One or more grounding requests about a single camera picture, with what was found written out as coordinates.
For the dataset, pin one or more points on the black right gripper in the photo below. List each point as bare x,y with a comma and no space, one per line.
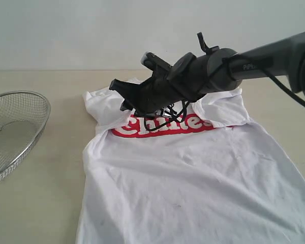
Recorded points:
147,96

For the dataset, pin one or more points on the white t-shirt red logo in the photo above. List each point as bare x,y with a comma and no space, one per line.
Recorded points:
216,177

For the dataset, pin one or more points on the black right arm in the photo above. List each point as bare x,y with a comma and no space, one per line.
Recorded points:
217,70

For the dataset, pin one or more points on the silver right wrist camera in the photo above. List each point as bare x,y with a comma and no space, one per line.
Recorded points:
157,65

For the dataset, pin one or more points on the silver wire mesh basket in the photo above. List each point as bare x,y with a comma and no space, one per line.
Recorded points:
23,117

